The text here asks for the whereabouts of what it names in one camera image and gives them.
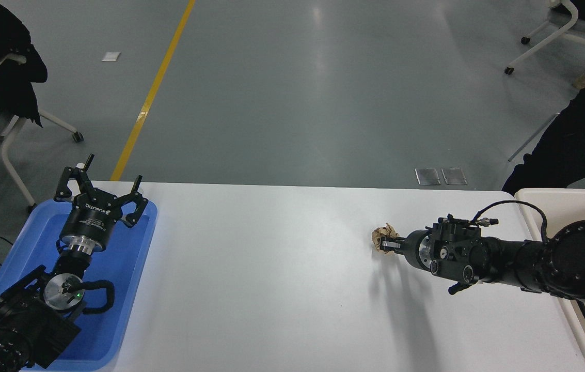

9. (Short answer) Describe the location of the grey metal rod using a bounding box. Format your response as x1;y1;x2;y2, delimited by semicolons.
508;111;561;162

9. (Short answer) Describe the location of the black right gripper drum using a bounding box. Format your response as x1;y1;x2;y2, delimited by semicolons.
404;229;430;270

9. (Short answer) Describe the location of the black jacket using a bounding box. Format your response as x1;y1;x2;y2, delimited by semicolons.
0;0;49;127

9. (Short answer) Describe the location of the white wheeled chair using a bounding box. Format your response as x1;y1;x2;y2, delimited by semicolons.
504;0;585;76

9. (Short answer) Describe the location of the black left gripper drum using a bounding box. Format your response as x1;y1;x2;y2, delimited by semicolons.
60;189;124;249

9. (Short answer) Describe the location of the tan paper ball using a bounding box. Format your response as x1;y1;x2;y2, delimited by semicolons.
371;223;401;254

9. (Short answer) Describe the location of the silver floor plate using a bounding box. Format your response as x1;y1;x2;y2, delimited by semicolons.
441;167;467;185
415;168;441;185

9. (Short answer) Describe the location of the large pale plastic bin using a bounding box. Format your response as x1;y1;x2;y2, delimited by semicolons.
514;188;585;372

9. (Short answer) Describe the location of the blue plastic tray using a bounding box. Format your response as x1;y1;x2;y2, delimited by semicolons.
0;199;159;371

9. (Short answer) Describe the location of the grey wheeled chair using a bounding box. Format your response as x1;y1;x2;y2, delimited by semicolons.
0;52;85;212

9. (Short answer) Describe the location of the standing person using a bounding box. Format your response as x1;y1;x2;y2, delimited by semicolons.
501;31;585;196

